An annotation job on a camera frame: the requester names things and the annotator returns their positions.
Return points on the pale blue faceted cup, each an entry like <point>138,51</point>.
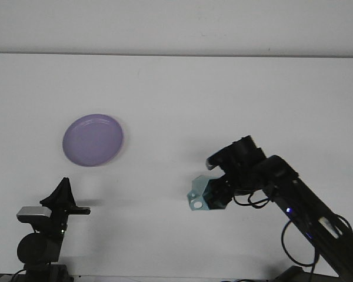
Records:
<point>200,188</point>

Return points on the pale purple round plate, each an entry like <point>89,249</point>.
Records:
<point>91,141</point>

